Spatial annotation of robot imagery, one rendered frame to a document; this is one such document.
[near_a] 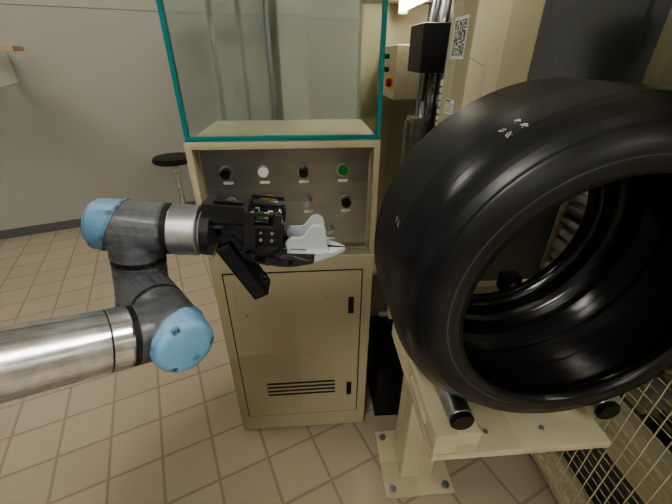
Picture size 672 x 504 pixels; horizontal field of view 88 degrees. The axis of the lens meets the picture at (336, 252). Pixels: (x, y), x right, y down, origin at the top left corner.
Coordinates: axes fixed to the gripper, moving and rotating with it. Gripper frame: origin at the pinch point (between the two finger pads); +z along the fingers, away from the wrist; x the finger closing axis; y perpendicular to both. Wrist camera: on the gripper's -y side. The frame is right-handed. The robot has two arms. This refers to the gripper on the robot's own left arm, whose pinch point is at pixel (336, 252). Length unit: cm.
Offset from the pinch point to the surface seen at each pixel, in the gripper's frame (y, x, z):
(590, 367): -20, -4, 53
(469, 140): 19.3, -1.2, 15.6
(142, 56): 2, 321, -151
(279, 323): -61, 51, -10
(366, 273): -37, 51, 19
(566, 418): -34, -6, 53
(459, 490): -114, 18, 64
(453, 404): -25.8, -8.4, 24.4
